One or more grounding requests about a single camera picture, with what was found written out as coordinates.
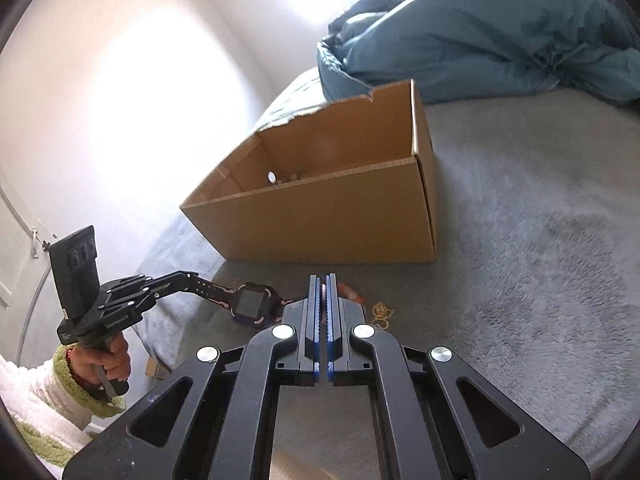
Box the person's left hand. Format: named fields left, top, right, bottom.
left=72, top=332, right=132, bottom=401

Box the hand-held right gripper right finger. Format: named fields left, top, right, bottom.
left=326, top=273, right=591, bottom=480

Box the white panelled door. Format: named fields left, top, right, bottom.
left=0, top=165, right=57, bottom=311

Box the teal blue duvet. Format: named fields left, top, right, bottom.
left=316, top=0, right=640, bottom=109

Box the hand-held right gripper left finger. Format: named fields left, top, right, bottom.
left=62, top=274, right=325, bottom=480

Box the gold chain pendant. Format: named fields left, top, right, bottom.
left=370, top=301, right=399, bottom=331

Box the person's left forearm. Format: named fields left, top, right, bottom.
left=0, top=345, right=126, bottom=466

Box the brown cardboard box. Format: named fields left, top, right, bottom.
left=180, top=78, right=438, bottom=264

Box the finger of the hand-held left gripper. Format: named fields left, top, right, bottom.
left=102, top=270, right=201, bottom=295
left=97, top=282, right=201, bottom=321

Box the black smartwatch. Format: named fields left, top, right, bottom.
left=192, top=279, right=301, bottom=331

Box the pink orange bead bracelet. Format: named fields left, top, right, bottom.
left=322, top=282, right=364, bottom=307

